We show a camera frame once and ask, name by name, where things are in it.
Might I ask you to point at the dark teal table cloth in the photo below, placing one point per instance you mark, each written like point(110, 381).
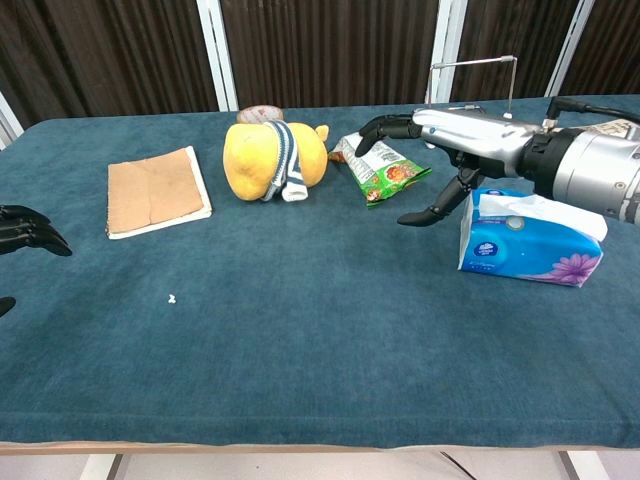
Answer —
point(300, 325)

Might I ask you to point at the white table leg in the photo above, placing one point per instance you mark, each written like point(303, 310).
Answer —
point(100, 467)
point(572, 467)

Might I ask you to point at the clear packing tape roll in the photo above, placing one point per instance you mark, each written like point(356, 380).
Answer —
point(255, 115)

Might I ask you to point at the brown cover notebook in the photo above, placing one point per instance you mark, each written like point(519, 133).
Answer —
point(155, 190)

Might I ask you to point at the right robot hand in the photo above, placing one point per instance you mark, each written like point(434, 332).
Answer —
point(470, 140)

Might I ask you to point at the blue tissue pack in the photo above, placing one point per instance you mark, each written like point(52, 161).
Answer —
point(500, 250)

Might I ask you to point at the dark brown pleated curtain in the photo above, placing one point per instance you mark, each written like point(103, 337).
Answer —
point(615, 45)
point(100, 50)
point(505, 30)
point(325, 50)

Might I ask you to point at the white paper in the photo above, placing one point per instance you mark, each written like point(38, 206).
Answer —
point(550, 210)

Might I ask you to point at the green snack bag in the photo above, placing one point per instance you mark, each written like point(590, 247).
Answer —
point(385, 175)

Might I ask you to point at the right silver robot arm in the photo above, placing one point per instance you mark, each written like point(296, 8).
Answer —
point(595, 165)

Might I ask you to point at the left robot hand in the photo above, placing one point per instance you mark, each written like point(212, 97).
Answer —
point(30, 232)

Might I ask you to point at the white window frame post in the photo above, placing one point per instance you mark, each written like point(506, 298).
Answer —
point(7, 120)
point(447, 40)
point(567, 45)
point(217, 60)

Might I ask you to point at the yellow plush toy with scarf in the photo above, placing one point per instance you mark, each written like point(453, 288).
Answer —
point(247, 160)

